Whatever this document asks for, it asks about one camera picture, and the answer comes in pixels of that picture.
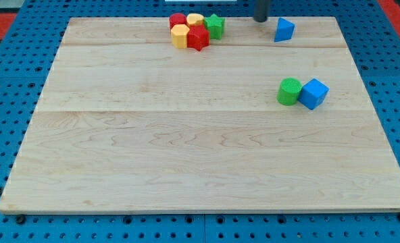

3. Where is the blue cube block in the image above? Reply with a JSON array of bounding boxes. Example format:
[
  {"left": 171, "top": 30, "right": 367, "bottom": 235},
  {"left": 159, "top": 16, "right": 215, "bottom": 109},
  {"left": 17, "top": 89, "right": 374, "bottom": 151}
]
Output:
[{"left": 298, "top": 78, "right": 329, "bottom": 110}]

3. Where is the green star block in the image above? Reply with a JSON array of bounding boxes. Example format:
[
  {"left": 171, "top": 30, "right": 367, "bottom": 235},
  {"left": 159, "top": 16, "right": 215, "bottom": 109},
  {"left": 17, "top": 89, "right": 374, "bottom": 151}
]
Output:
[{"left": 203, "top": 13, "right": 225, "bottom": 40}]

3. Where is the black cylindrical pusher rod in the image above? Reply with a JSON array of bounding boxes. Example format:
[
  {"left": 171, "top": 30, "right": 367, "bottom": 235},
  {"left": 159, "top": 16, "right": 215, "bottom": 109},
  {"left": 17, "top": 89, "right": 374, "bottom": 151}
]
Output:
[{"left": 253, "top": 0, "right": 272, "bottom": 23}]

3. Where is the red star block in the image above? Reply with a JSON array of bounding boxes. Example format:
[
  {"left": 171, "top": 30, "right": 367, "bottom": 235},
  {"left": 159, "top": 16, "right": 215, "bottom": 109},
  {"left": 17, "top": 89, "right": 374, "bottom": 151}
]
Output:
[{"left": 187, "top": 25, "right": 209, "bottom": 51}]

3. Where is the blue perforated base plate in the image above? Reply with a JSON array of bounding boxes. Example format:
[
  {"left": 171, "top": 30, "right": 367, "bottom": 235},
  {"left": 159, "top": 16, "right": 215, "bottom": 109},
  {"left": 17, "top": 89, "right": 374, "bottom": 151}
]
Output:
[{"left": 0, "top": 1, "right": 400, "bottom": 242}]

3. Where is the blue triangle block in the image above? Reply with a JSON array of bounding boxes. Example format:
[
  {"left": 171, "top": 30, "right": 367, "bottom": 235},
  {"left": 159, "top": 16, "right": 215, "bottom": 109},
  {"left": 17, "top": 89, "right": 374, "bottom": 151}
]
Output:
[{"left": 274, "top": 18, "right": 295, "bottom": 42}]

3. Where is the yellow hexagon block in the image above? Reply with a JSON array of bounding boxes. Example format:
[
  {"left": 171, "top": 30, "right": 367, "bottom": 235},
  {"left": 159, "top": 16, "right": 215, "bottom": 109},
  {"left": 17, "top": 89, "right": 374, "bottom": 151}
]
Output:
[{"left": 170, "top": 24, "right": 190, "bottom": 49}]

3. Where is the yellow cylinder block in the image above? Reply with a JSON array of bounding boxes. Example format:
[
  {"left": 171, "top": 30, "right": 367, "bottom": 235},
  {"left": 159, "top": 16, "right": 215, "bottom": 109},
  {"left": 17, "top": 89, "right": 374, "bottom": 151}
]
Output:
[{"left": 186, "top": 13, "right": 204, "bottom": 26}]

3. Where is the wooden board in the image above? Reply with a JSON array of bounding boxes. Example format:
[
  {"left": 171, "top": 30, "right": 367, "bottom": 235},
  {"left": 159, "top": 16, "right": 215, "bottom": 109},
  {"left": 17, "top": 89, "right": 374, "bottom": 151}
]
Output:
[{"left": 0, "top": 17, "right": 400, "bottom": 215}]

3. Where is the red cylinder block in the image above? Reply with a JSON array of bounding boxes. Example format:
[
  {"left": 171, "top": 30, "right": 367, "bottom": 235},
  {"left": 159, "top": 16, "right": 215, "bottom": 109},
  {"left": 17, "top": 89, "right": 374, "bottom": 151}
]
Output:
[{"left": 169, "top": 13, "right": 186, "bottom": 30}]

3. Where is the green cylinder block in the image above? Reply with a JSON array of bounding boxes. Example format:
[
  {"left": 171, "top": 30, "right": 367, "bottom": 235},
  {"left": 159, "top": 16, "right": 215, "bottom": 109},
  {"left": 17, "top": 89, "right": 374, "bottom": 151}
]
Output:
[{"left": 276, "top": 78, "right": 302, "bottom": 106}]

